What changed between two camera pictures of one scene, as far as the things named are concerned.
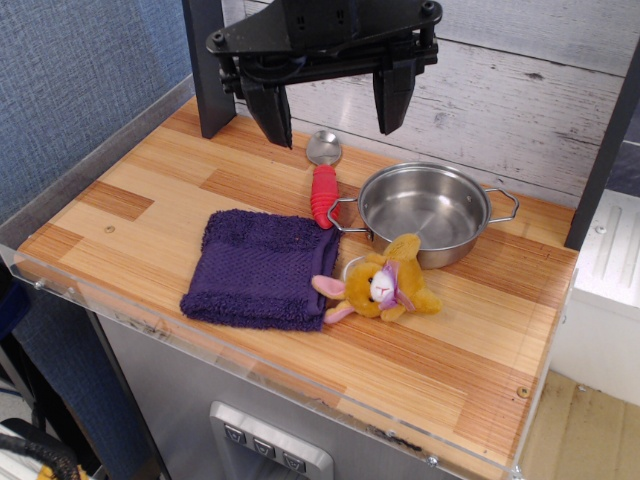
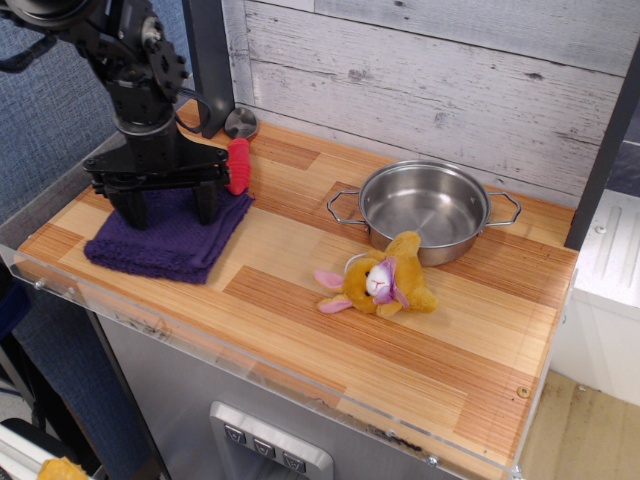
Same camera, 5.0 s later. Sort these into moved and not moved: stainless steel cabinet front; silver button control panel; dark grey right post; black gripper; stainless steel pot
Moved: black gripper
Not moved: stainless steel pot; dark grey right post; silver button control panel; stainless steel cabinet front
